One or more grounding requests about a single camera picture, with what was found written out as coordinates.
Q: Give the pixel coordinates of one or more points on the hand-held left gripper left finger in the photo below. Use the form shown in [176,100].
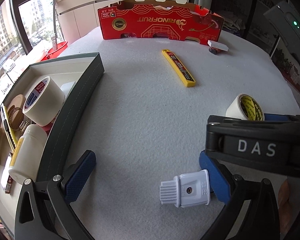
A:
[81,177]

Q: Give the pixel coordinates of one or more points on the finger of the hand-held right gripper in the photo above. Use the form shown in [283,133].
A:
[277,117]
[240,126]

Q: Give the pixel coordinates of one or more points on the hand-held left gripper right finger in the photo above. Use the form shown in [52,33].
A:
[215,177]

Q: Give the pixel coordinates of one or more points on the small masking tape roll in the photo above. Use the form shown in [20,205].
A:
[236,108]

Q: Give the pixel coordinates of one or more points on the white plug adapter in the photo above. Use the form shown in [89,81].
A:
[190,190]

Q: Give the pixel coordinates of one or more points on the small yellow label bottle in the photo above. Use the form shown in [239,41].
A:
[30,152]

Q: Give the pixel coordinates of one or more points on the large masking tape roll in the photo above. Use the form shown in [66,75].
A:
[47,100]

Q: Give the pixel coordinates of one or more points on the brown tape roll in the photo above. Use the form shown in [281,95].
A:
[17,117]

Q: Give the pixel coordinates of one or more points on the yellow utility knife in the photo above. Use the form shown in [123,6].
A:
[7,127]

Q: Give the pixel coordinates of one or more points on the small white box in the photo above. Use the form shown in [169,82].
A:
[68,87]

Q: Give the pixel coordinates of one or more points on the dark grey tray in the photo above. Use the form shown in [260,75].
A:
[85,85]

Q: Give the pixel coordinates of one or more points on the person's right hand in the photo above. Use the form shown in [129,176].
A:
[284,192]

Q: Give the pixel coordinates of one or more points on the green houseplant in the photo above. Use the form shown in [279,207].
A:
[283,60]

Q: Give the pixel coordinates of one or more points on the red battery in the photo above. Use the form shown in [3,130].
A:
[213,51]

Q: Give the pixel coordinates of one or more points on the yellow blade case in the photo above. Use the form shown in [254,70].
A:
[180,68]

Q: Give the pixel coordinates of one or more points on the white rectangular block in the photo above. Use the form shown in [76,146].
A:
[218,45]

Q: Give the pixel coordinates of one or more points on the glass door cabinet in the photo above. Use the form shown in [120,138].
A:
[252,17]

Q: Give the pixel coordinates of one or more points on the stack of folded clothes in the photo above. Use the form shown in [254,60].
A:
[235,22]

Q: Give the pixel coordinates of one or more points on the red bucket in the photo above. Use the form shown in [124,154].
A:
[60,50]

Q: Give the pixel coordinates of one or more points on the red cardboard fruit box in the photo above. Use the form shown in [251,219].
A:
[152,22]

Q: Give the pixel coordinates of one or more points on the white balcony cabinet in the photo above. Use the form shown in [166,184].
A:
[77,12]

